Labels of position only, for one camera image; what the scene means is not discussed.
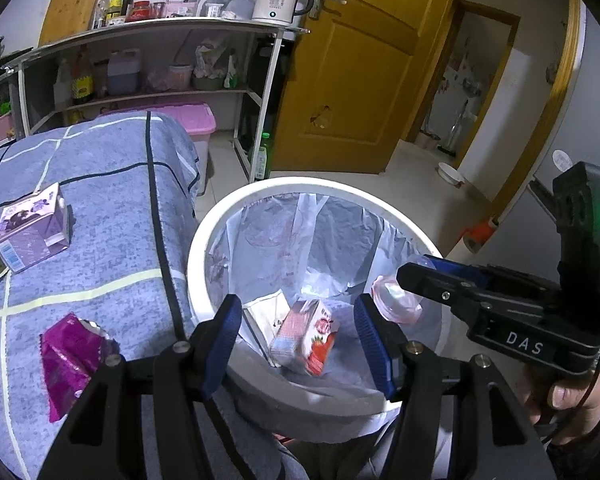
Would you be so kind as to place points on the purple milk drink carton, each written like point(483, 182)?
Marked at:
point(34, 229)

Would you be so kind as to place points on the red lidded jar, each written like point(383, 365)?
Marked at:
point(141, 10)

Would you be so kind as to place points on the magenta snack bag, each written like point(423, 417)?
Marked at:
point(71, 352)

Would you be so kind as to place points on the green sauce bottle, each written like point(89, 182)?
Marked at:
point(114, 10)

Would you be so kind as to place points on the purple plastic jug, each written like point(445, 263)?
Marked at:
point(123, 72)

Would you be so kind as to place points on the yellow label oil bottle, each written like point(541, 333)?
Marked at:
point(82, 88)

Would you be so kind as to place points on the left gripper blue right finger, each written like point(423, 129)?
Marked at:
point(383, 345)

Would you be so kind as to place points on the pink lidded storage box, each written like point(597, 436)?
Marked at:
point(199, 123)

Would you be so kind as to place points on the person's right hand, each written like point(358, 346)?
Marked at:
point(565, 396)

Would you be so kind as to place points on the clear plastic cup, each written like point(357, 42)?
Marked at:
point(393, 302)

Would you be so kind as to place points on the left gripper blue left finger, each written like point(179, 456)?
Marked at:
point(211, 345)

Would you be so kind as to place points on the blue checked tablecloth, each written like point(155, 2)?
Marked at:
point(132, 220)

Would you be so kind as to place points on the green glass bottle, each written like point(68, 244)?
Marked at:
point(263, 159)

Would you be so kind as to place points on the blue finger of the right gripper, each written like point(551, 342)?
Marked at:
point(459, 270)
point(431, 284)

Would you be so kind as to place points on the pink strawberry milk carton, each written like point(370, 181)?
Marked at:
point(305, 339)

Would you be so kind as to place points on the beige paper bag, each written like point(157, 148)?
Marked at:
point(265, 316)

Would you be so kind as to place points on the wooden cutting board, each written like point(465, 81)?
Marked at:
point(66, 18)

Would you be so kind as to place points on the yellow wooden door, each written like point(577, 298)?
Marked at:
point(353, 83)

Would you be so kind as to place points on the white round trash bin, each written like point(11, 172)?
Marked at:
point(299, 239)

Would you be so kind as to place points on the metal kitchen shelf rack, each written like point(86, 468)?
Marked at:
point(183, 59)

